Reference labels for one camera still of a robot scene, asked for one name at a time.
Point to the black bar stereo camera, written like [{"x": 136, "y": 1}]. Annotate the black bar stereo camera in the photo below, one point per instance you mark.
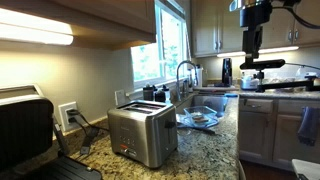
[{"x": 263, "y": 64}]

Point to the long under-cabinet light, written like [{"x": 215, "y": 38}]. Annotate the long under-cabinet light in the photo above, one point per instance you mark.
[{"x": 33, "y": 30}]

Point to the wooden upper cabinet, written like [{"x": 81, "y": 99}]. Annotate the wooden upper cabinet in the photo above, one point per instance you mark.
[{"x": 100, "y": 20}]

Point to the grey hanging towel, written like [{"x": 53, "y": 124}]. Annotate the grey hanging towel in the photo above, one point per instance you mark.
[{"x": 308, "y": 126}]

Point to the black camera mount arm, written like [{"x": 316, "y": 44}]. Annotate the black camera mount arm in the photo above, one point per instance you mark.
[{"x": 286, "y": 85}]

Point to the black bottle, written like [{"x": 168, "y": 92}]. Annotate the black bottle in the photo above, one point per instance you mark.
[{"x": 161, "y": 95}]

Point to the black toaster lever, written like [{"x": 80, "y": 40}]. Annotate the black toaster lever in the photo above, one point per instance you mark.
[{"x": 170, "y": 124}]

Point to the beige lower cabinets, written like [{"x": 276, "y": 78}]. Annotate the beige lower cabinets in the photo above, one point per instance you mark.
[{"x": 263, "y": 133}]

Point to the kitchen sink window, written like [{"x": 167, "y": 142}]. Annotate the kitchen sink window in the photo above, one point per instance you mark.
[{"x": 160, "y": 50}]

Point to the white blank wall plate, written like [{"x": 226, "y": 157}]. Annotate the white blank wall plate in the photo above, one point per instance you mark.
[{"x": 119, "y": 97}]

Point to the white wall outlet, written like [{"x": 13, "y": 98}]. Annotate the white wall outlet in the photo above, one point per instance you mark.
[{"x": 68, "y": 116}]

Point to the black steel contact grill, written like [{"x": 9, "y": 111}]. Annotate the black steel contact grill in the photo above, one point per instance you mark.
[{"x": 26, "y": 133}]

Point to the small white appliance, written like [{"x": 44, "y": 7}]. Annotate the small white appliance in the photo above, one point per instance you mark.
[{"x": 249, "y": 83}]

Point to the tall white bottle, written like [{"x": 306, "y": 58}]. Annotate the tall white bottle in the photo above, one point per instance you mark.
[{"x": 199, "y": 76}]

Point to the stainless steel toaster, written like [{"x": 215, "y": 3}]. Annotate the stainless steel toaster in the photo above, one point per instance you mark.
[{"x": 140, "y": 136}]

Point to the chrome kitchen faucet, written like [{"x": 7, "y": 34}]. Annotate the chrome kitchen faucet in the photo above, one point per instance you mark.
[{"x": 186, "y": 63}]

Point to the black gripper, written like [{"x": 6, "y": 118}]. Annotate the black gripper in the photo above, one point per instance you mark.
[{"x": 255, "y": 15}]

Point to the black plastic spoon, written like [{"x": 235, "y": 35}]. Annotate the black plastic spoon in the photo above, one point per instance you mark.
[{"x": 200, "y": 129}]

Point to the glass food container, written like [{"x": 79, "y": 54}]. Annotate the glass food container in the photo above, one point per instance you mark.
[{"x": 200, "y": 116}]

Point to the beige corner upper cabinets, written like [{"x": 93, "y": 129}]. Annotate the beige corner upper cabinets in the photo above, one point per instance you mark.
[{"x": 213, "y": 26}]

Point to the slim under-cabinet light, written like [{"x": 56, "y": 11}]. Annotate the slim under-cabinet light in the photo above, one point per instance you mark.
[{"x": 278, "y": 49}]

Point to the white flat board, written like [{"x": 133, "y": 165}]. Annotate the white flat board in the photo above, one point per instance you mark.
[{"x": 306, "y": 168}]

